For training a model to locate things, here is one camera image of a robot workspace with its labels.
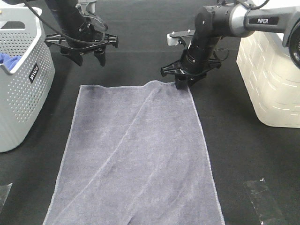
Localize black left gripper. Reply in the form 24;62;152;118
45;24;119;67

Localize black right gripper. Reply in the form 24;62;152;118
160;50;221;90

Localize grey towel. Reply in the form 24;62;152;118
44;81;225;225

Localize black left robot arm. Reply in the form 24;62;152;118
40;0;118;66

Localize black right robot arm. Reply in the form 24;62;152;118
160;0;300;89

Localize blue towel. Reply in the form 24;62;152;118
0;53;21;71

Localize grey perforated laundry basket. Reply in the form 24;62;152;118
0;5;55;152

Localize cream woven storage basket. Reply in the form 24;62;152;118
236;31;300;128

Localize black table mat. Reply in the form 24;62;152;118
0;0;300;225

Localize clear tape strip right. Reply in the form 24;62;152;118
243;178;287;225

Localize clear tape strip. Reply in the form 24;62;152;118
243;178;287;225
0;183;13;212

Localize clear tape strip left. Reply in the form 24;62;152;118
0;183;13;212

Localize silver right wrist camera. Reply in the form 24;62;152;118
167;29;195;47

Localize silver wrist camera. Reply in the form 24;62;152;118
75;0;97;15
167;29;195;47

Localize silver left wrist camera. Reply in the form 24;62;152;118
75;0;97;15

